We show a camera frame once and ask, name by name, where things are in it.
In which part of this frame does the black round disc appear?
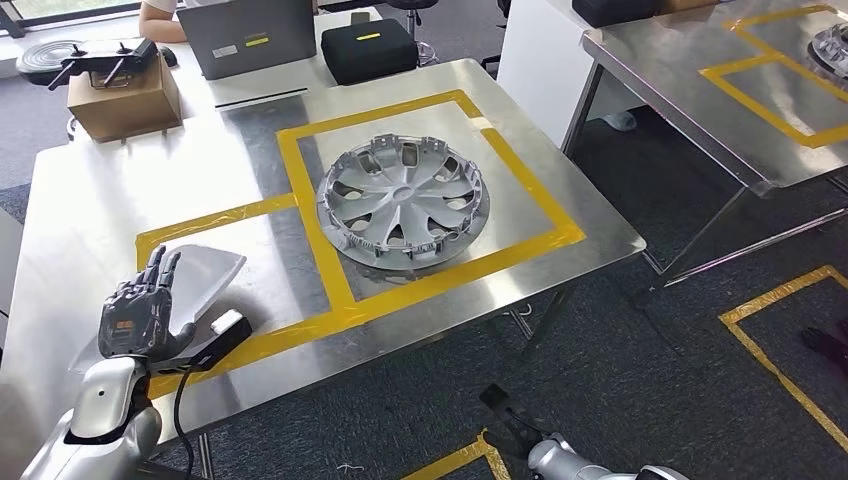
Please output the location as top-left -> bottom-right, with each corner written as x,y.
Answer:
16,39 -> 84,86

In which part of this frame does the white plastic part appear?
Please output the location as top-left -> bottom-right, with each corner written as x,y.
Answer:
69,243 -> 248,372

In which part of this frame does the black remote controller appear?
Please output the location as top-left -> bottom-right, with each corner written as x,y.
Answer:
47,38 -> 160,92

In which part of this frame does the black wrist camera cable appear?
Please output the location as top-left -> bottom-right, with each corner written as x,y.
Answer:
170,362 -> 201,480

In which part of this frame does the silver wheel cover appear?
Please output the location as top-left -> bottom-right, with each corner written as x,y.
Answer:
316,133 -> 492,272
806,23 -> 848,92

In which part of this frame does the yellow table tape frame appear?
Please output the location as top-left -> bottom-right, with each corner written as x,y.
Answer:
725,5 -> 848,107
135,192 -> 359,402
276,89 -> 588,333
698,52 -> 848,150

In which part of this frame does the black office stool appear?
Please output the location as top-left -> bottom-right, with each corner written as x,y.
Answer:
387,0 -> 440,68

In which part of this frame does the yellow floor tape square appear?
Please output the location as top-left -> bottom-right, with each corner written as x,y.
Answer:
718,264 -> 848,453
400,430 -> 513,480

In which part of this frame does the black zip case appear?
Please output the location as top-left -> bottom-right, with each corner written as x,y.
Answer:
321,18 -> 420,86
572,0 -> 660,29

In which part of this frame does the cardboard box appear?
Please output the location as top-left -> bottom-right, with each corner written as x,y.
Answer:
66,56 -> 183,144

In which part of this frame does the person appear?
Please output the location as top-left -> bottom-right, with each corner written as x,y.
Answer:
137,0 -> 200,44

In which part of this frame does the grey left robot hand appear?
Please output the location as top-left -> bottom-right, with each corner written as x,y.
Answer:
97,245 -> 198,364

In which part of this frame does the stainless steel workbench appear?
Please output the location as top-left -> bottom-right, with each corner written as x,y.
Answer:
0,58 -> 647,480
563,0 -> 848,289

